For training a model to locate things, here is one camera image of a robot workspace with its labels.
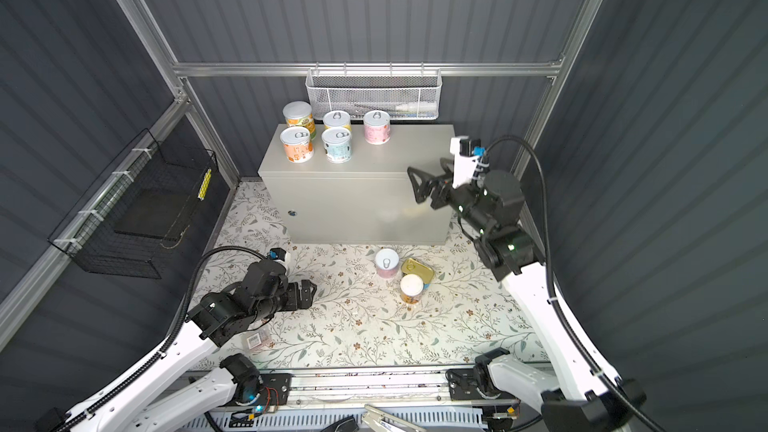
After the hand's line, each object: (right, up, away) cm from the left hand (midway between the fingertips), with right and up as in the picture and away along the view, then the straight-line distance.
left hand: (302, 288), depth 77 cm
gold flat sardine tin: (+29, +3, +14) cm, 33 cm away
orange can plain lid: (+29, -2, +8) cm, 30 cm away
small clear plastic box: (-12, -15, +2) cm, 19 cm away
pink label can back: (+22, +4, +14) cm, 26 cm away
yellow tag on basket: (-29, +28, +6) cm, 41 cm away
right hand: (+31, +30, -15) cm, 45 cm away
